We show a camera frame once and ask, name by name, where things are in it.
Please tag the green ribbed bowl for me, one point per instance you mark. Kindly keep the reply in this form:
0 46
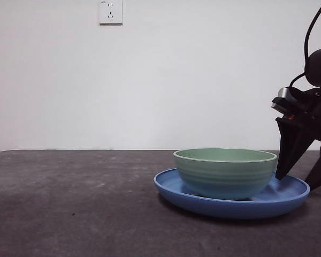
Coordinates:
224 176

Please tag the blue plate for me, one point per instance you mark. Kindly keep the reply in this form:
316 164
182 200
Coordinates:
230 210

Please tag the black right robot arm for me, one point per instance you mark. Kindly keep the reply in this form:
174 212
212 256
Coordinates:
319 67

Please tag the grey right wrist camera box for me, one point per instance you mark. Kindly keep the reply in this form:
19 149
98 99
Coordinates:
283 92

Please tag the white wall socket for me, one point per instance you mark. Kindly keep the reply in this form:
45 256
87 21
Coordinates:
111 12

